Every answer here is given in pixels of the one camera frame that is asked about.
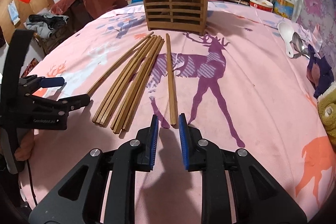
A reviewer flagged large metal spoon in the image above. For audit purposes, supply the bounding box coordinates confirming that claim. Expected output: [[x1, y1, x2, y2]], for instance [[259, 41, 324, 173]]
[[291, 32, 310, 59]]

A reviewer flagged dark purple cloth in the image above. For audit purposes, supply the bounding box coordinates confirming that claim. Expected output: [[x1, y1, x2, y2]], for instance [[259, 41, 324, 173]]
[[306, 44, 334, 99]]

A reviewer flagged wooden chopstick pair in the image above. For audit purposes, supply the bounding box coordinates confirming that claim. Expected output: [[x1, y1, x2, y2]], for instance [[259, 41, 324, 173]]
[[166, 34, 177, 126]]

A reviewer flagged white plastic rice spoon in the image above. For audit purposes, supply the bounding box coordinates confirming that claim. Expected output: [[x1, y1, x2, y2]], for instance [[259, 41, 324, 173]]
[[277, 22, 294, 58]]

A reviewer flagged pile of grey clothes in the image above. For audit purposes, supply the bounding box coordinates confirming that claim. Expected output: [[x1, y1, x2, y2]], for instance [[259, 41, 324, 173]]
[[24, 13, 69, 39]]

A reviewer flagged red white bowl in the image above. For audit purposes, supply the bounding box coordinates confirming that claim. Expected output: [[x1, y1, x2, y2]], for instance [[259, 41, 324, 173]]
[[249, 0, 273, 12]]

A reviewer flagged pink deer print tablecloth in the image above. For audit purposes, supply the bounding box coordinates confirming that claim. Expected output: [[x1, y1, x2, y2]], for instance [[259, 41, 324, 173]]
[[19, 2, 335, 223]]

